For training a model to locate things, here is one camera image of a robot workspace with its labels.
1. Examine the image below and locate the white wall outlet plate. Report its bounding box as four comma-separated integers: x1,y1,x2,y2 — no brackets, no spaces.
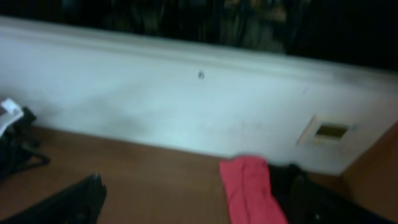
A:
297,115,356,146

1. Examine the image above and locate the black garment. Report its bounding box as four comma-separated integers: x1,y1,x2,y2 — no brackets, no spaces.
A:
268,164,307,213

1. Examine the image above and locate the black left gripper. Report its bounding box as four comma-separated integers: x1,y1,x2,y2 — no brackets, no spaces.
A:
1,107,50,180

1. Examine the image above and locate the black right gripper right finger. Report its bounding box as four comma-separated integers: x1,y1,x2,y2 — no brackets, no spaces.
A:
285,176,394,224

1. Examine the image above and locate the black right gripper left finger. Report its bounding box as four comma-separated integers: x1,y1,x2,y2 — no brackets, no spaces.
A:
1,174,107,224

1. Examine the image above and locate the dark window with frame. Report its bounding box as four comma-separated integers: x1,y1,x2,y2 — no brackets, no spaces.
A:
1,0,397,75

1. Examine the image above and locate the red printed t-shirt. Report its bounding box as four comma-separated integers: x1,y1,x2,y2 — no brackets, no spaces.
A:
219,156,288,224

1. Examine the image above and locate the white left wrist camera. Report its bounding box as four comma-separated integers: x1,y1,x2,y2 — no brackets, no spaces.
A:
1,98,24,136

